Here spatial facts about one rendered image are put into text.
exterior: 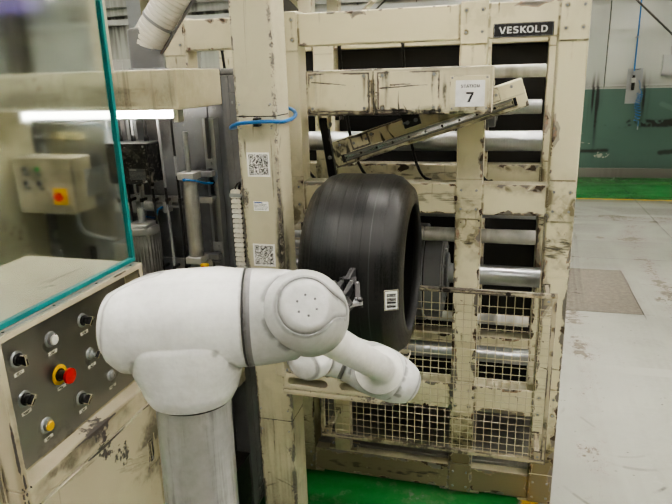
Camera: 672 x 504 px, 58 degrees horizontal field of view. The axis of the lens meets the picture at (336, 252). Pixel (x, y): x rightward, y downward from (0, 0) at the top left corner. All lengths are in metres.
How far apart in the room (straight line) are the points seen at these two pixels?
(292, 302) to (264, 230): 1.22
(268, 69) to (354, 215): 0.50
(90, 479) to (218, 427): 0.97
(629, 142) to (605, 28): 1.82
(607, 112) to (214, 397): 10.28
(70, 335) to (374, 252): 0.82
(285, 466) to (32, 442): 0.96
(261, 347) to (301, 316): 0.08
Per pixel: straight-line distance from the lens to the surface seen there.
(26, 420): 1.63
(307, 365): 1.29
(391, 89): 2.03
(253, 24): 1.88
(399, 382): 1.31
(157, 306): 0.78
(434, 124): 2.15
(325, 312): 0.73
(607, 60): 10.90
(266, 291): 0.76
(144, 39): 2.37
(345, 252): 1.68
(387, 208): 1.72
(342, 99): 2.07
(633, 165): 11.03
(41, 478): 1.64
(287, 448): 2.26
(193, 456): 0.86
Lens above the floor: 1.77
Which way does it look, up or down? 16 degrees down
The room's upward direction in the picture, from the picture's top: 2 degrees counter-clockwise
